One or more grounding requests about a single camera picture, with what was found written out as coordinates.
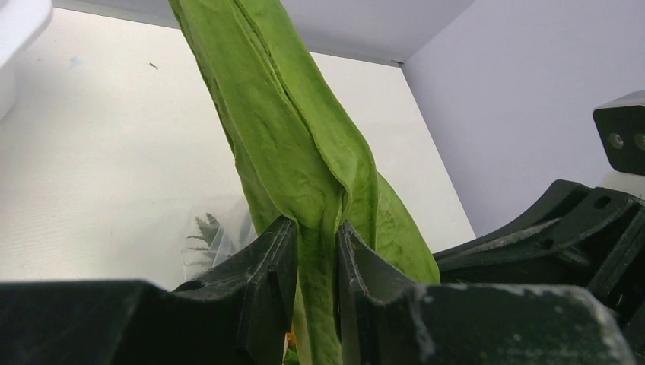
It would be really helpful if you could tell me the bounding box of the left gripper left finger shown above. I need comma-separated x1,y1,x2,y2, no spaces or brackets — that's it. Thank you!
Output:
1,217,297,364

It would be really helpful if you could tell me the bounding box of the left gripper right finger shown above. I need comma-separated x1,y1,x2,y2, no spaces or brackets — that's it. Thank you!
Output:
336,222,635,364

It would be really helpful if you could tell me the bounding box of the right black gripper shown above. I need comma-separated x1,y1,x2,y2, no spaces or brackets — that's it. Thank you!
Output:
434,179,644,353

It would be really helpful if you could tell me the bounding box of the toy pineapple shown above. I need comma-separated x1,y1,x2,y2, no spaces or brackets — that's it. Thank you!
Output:
184,212,256,268

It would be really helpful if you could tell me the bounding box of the green toy vegetable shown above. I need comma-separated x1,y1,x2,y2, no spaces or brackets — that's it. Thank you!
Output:
170,1,440,364

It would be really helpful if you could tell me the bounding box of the clear zip top bag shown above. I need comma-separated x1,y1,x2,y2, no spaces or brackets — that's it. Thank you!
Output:
182,195,257,281

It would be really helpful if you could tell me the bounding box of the white plastic bin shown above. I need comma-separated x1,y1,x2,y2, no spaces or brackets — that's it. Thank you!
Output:
1,0,53,119

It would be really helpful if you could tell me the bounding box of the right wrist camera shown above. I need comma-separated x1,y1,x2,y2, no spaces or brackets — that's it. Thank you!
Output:
593,90,644,199

